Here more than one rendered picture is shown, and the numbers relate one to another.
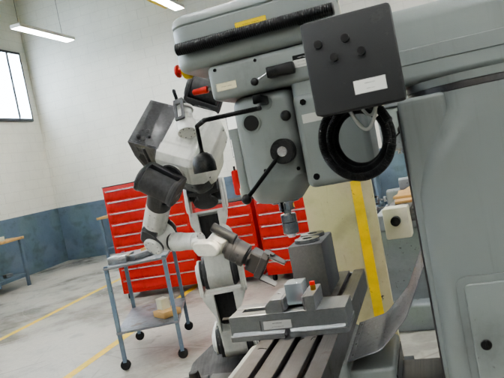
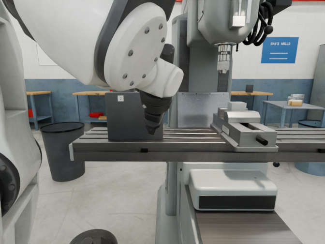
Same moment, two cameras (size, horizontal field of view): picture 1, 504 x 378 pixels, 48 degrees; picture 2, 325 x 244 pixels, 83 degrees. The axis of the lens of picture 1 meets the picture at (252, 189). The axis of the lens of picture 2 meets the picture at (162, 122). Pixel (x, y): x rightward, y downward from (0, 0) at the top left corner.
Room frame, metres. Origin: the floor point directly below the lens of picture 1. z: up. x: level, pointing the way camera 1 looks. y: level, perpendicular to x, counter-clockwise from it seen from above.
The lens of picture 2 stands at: (2.14, 0.58, 1.17)
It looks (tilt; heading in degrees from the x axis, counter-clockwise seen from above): 13 degrees down; 253
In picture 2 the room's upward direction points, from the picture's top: straight up
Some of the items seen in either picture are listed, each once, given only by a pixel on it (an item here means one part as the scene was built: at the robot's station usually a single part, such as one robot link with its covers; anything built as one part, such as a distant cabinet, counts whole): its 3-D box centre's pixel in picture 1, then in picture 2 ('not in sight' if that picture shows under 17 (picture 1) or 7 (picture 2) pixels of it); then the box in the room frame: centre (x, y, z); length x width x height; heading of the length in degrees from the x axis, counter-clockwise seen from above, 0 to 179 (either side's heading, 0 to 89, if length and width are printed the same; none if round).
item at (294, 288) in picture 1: (296, 291); (236, 109); (1.61, -0.07, 1.05); 0.06 x 0.05 x 0.06; 162
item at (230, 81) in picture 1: (275, 74); not in sight; (1.66, -0.13, 1.68); 0.34 x 0.24 x 0.10; 72
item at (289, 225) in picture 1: (289, 224); (223, 63); (1.68, -0.09, 1.23); 0.05 x 0.05 x 0.05
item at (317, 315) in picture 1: (290, 310); (238, 123); (1.62, -0.04, 0.99); 0.35 x 0.15 x 0.11; 72
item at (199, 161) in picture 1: (203, 162); not in sight; (1.72, 0.13, 1.47); 0.07 x 0.07 x 0.06
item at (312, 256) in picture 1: (314, 262); (136, 112); (2.02, -0.17, 1.04); 0.22 x 0.12 x 0.20; 162
